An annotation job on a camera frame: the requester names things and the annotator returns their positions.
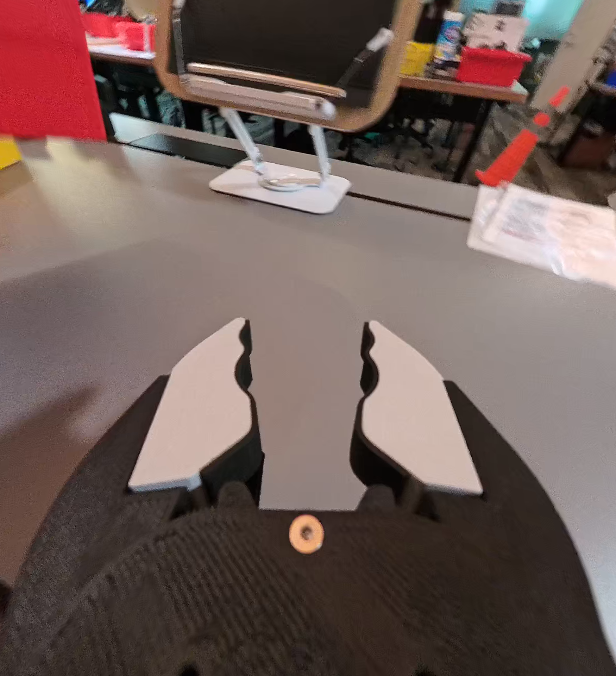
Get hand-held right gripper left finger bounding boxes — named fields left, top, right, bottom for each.
left=127, top=317, right=264, bottom=509

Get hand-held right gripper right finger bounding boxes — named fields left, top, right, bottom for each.
left=349, top=319, right=484, bottom=512

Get red plastic bin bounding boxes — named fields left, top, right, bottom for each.
left=0, top=0, right=107, bottom=141

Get grey desk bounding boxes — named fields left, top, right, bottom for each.
left=0, top=113, right=616, bottom=676

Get papers in plastic sleeve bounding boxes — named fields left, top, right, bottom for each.
left=466, top=182, right=616, bottom=296

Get orange cone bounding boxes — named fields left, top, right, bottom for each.
left=474, top=129, right=540, bottom=188

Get wooden background table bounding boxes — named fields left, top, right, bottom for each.
left=398, top=74, right=529, bottom=183

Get yellow container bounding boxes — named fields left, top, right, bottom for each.
left=400, top=42, right=435, bottom=75

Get red storage bin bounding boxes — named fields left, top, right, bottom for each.
left=456, top=46, right=532, bottom=88
left=81, top=13, right=156, bottom=51

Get white wipes canister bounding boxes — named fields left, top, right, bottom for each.
left=435, top=11, right=464, bottom=61

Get black desk cable cover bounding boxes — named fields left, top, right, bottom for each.
left=128, top=132, right=237, bottom=160

